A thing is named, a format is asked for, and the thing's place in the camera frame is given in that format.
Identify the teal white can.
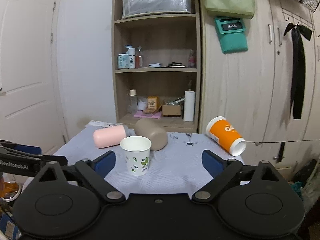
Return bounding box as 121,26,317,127
118,53,129,69

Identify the clear plastic storage box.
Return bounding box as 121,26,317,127
122,0,191,19

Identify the pink small bottle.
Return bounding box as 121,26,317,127
188,49,196,68

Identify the lavender patterned tablecloth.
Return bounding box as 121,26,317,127
55,124,231,196

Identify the small white cup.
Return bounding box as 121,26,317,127
137,98,148,111

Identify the black ribbon bow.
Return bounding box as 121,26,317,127
284,23,312,120

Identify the orange paper cup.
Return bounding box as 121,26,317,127
206,116,246,157

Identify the pink cup grey band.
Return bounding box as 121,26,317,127
93,125,130,148

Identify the small cardboard box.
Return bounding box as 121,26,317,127
162,105,182,116

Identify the clear bottle beige cap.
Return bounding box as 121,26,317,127
129,89,138,114

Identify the white paper towel roll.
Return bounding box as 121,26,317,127
183,90,195,122

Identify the white blue spray bottle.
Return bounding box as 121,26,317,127
125,45,136,69

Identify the white floral paper cup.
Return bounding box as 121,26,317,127
120,136,151,176

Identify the taupe plastic cup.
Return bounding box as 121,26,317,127
134,119,168,151

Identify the teal Redmi pouch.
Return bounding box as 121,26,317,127
214,17,248,54

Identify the orange floral box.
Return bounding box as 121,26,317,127
147,96,161,110

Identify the light wood wardrobe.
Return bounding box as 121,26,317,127
199,0,319,178

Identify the red liquid bottle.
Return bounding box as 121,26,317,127
136,46,143,68

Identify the pink flat box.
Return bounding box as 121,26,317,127
133,111,162,119

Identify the white door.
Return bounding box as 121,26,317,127
1,0,67,154

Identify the wooden bookshelf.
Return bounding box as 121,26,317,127
112,0,201,133

